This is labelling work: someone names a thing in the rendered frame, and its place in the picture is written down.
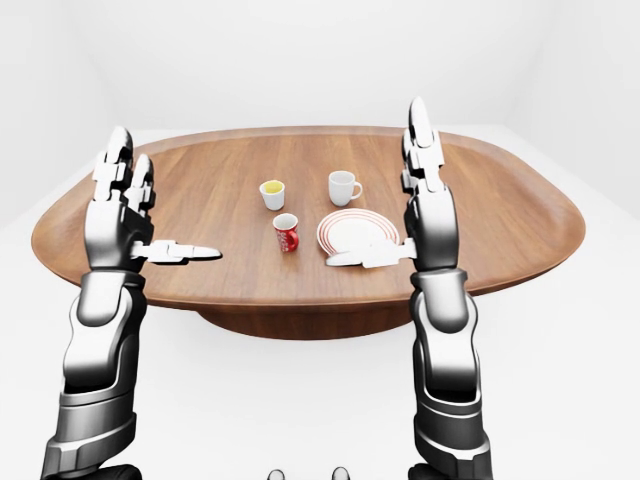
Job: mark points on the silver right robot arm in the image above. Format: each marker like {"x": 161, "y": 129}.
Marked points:
{"x": 450, "y": 365}

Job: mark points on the small dark rounded shape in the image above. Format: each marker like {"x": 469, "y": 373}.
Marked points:
{"x": 341, "y": 473}
{"x": 275, "y": 474}

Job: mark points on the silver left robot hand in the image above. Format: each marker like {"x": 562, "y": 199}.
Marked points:
{"x": 107, "y": 235}

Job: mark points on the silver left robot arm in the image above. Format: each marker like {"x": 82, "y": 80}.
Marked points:
{"x": 95, "y": 370}

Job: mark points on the white cup with yellow inside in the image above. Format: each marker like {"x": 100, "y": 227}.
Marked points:
{"x": 273, "y": 194}

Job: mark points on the white plate with red rings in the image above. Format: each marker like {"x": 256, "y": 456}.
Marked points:
{"x": 357, "y": 231}

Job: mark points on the round dark wooden table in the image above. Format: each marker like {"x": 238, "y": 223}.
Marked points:
{"x": 310, "y": 280}

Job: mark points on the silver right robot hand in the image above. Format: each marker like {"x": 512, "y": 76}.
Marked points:
{"x": 434, "y": 225}

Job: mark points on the red mug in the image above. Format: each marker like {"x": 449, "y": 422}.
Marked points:
{"x": 285, "y": 233}

